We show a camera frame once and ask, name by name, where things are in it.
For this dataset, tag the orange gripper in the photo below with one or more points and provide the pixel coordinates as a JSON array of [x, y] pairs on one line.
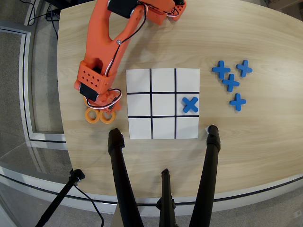
[[113, 105]]

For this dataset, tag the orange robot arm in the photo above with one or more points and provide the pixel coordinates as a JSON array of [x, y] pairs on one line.
[[101, 47]]

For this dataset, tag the cardboard box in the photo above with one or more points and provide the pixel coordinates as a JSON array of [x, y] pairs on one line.
[[284, 3]]

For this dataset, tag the white tic-tac-toe grid paper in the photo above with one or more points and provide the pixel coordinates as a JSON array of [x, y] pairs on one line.
[[163, 104]]

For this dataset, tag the thick black tripod leg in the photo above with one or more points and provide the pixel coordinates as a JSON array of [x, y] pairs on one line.
[[120, 170], [208, 170]]

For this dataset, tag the blue foam cross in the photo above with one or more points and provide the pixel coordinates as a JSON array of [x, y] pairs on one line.
[[230, 82], [237, 102], [244, 68], [221, 69], [190, 104]]

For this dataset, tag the white framed glass panel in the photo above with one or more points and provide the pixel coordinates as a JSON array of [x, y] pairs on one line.
[[26, 82]]

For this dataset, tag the small white sticker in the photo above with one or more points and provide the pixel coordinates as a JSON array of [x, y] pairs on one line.
[[206, 130]]

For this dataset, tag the slim black stand pole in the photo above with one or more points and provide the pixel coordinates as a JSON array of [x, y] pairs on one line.
[[61, 196]]

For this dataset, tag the thin black tripod leg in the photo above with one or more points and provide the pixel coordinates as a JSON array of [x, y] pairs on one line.
[[166, 196]]

